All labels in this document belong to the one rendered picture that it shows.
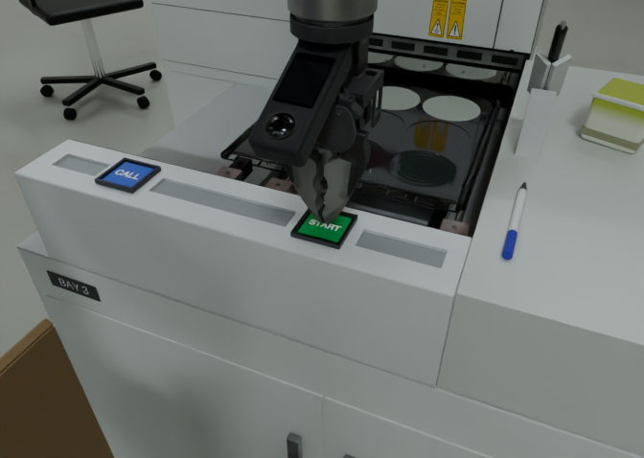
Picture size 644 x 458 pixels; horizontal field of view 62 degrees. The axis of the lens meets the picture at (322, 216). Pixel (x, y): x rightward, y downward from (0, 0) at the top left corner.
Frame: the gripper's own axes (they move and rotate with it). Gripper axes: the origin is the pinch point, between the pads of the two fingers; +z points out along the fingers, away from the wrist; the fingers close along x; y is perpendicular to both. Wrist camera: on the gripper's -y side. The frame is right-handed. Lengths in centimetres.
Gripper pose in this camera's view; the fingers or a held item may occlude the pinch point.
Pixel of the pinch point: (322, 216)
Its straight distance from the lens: 55.5
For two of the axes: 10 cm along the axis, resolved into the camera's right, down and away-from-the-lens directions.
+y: 3.9, -5.6, 7.3
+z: 0.0, 7.9, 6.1
